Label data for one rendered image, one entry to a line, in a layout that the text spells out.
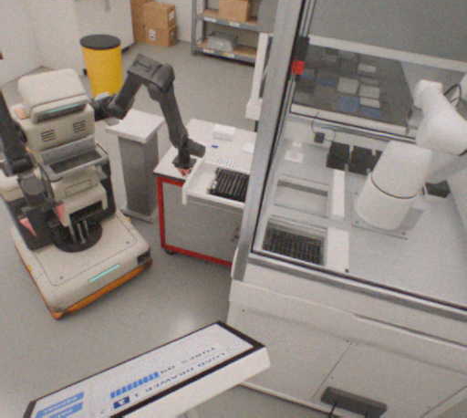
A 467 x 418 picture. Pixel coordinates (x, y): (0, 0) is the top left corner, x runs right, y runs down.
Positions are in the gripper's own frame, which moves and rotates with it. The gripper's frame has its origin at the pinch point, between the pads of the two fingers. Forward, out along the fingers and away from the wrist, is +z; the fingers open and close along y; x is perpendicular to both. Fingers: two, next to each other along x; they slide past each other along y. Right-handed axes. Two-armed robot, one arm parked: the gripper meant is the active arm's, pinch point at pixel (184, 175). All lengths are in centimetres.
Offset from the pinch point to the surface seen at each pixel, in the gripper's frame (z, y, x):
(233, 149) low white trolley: 14, 12, 50
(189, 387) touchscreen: -29, 38, -96
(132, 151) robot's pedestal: 29, -55, 45
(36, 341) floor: 87, -66, -61
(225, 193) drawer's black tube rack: 0.6, 21.9, -5.2
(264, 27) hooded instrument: -48, 17, 83
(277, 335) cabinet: 28, 57, -51
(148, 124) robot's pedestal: 12, -47, 56
